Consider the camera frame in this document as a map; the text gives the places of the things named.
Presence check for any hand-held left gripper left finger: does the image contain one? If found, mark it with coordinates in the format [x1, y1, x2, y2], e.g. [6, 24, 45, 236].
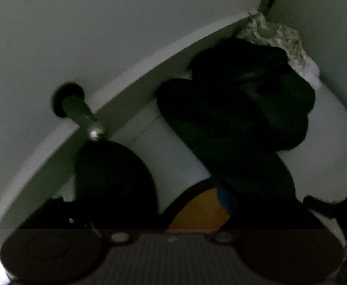
[19, 196, 109, 230]

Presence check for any black metal door stopper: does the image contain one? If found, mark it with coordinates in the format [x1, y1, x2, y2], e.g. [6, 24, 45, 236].
[52, 81, 107, 141]

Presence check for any white camouflage print sneaker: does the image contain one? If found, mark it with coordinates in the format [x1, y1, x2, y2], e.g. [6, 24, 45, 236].
[237, 10, 321, 91]

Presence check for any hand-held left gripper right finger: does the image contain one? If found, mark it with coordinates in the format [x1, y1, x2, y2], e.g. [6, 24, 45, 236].
[217, 185, 323, 230]

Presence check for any white door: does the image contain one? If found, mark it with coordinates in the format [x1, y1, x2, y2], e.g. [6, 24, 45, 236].
[260, 0, 347, 116]

